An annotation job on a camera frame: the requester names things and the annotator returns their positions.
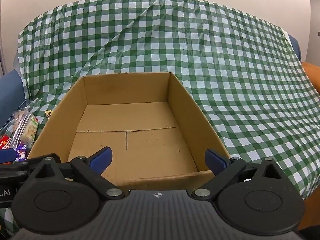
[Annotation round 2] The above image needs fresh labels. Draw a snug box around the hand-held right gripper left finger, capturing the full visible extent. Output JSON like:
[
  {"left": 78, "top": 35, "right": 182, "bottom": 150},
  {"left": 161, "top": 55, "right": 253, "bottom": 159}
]
[{"left": 27, "top": 146, "right": 125, "bottom": 200}]

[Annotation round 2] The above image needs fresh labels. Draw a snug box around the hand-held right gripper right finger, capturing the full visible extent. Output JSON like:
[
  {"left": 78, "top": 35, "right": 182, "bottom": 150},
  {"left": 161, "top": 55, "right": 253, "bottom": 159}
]
[{"left": 191, "top": 149, "right": 285, "bottom": 200}]

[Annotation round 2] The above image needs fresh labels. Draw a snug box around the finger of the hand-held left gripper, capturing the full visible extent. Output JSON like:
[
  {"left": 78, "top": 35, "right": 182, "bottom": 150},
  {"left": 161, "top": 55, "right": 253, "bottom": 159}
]
[{"left": 0, "top": 149, "right": 32, "bottom": 180}]

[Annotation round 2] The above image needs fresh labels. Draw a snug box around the clear zip bag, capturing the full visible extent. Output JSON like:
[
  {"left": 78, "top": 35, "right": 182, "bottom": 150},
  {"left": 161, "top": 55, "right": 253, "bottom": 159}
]
[{"left": 0, "top": 106, "right": 40, "bottom": 157}]

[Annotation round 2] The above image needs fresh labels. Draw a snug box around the brown cardboard box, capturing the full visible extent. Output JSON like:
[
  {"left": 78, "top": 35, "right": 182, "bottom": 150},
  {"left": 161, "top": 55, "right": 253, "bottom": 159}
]
[{"left": 26, "top": 72, "right": 231, "bottom": 193}]

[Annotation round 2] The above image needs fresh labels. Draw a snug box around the red cartoon snack packet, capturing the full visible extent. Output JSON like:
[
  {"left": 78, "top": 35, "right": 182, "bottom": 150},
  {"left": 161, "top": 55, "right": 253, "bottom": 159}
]
[{"left": 0, "top": 135, "right": 13, "bottom": 151}]

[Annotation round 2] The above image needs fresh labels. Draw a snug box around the purple snack packet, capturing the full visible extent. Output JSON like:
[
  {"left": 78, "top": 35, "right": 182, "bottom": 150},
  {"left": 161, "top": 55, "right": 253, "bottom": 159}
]
[{"left": 15, "top": 141, "right": 29, "bottom": 162}]

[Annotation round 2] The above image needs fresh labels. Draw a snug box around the green label cracker packet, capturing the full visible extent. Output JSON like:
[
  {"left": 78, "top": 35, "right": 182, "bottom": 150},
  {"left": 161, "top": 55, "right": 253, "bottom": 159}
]
[{"left": 19, "top": 114, "right": 40, "bottom": 148}]

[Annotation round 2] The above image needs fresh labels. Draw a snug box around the silver-edged cracker packet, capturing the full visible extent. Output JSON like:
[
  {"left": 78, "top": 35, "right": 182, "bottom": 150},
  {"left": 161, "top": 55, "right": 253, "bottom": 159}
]
[{"left": 13, "top": 107, "right": 31, "bottom": 143}]

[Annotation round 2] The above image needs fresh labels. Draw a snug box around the green checkered tablecloth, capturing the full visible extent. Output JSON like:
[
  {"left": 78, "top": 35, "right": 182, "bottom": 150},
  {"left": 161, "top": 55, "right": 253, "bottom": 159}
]
[{"left": 0, "top": 0, "right": 320, "bottom": 240}]

